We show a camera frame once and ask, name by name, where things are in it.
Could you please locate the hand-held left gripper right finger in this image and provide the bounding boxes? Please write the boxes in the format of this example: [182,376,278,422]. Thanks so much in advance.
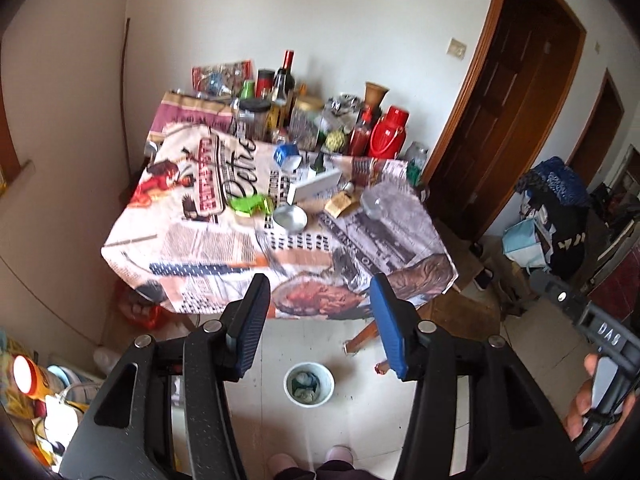
[369,273,586,480]

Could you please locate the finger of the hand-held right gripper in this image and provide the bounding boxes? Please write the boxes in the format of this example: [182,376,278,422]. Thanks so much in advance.
[530,271,640,361]

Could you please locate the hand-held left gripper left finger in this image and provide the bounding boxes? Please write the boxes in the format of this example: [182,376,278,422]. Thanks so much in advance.
[59,274,273,480]

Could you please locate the white round waste bin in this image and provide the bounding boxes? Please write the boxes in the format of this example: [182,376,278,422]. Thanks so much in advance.
[283,362,335,407]

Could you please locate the long white cardboard box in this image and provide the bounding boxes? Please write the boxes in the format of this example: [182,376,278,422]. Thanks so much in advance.
[287,169,343,206]

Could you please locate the person's right hand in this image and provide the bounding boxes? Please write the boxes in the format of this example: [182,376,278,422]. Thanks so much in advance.
[564,352,601,442]

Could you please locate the wooden table leg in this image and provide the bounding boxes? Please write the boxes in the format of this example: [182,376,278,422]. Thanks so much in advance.
[344,320,381,357]

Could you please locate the printed newspaper pattern tablecloth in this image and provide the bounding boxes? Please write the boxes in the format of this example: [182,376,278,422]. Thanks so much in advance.
[101,91,459,321]

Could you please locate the round metal tin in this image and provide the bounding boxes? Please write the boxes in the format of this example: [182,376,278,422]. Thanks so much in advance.
[272,205,308,234]

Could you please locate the light blue bag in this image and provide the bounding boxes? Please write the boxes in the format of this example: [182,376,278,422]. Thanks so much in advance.
[502,219,551,268]

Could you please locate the clear plastic container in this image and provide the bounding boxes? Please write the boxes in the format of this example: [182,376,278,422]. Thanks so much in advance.
[360,182,426,221]

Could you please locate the person's right shoe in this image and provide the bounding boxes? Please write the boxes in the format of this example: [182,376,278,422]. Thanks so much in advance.
[325,446,357,467]

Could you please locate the person's shoe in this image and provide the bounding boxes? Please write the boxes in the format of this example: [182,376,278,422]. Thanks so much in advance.
[325,446,357,467]
[268,454,299,480]

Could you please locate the person's left shoe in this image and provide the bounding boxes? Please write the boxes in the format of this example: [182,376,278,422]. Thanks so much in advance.
[268,454,299,480]

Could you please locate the blue paper cup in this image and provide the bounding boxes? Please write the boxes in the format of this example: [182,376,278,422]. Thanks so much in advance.
[273,143,303,171]

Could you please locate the clear glass jar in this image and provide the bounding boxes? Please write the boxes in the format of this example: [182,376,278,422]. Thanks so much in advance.
[407,142,430,181]

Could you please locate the red sauce bottle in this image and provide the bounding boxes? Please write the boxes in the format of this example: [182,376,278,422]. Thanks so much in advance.
[348,107,375,156]

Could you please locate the red thermos jug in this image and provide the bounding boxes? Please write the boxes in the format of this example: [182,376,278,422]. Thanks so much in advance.
[368,105,411,159]

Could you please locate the narrow brown wooden door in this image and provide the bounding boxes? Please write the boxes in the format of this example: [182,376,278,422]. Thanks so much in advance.
[567,67,626,186]

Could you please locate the yellow label bottle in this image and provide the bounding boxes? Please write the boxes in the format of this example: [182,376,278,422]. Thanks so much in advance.
[268,102,288,143]

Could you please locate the orange can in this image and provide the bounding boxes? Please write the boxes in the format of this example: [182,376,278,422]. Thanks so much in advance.
[12,355,52,401]

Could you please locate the brown ceramic vase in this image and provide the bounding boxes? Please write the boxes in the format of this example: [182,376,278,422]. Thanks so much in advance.
[364,82,390,111]

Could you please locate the large brown wooden door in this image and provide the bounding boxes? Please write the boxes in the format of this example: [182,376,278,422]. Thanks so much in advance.
[425,0,587,241]

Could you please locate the dark wine bottle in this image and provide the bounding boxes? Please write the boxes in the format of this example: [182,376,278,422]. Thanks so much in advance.
[272,50,297,111]

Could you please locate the colourful snack bag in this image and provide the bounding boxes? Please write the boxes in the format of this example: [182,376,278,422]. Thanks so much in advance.
[192,60,253,96]

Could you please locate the thin wooden stick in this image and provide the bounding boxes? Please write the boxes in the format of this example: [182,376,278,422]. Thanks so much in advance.
[119,17,132,176]

